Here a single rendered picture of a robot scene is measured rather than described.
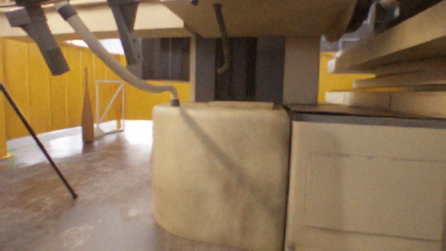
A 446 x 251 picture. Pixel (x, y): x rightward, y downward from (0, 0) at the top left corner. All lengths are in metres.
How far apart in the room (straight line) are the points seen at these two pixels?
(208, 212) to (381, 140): 0.75
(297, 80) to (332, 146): 0.68
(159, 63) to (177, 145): 0.85
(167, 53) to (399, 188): 1.51
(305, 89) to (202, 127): 0.81
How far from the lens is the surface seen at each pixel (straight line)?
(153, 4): 1.39
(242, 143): 0.93
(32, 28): 0.43
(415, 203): 1.12
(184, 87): 3.52
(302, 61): 1.54
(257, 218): 1.04
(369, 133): 0.98
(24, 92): 3.05
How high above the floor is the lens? 0.68
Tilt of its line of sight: 5 degrees down
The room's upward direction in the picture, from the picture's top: 2 degrees clockwise
